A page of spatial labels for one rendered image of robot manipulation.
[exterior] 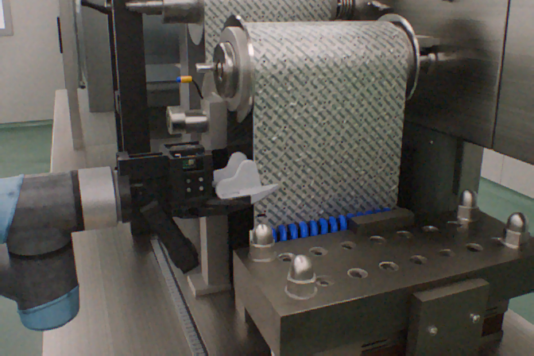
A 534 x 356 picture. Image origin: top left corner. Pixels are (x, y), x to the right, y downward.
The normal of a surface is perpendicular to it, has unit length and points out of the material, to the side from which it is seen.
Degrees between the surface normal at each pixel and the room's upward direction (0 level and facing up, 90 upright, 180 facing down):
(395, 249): 0
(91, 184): 44
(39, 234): 90
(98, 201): 74
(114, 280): 0
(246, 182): 90
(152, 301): 0
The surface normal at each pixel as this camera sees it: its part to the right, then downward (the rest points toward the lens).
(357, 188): 0.36, 0.27
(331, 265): 0.00, -0.96
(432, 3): -0.93, 0.11
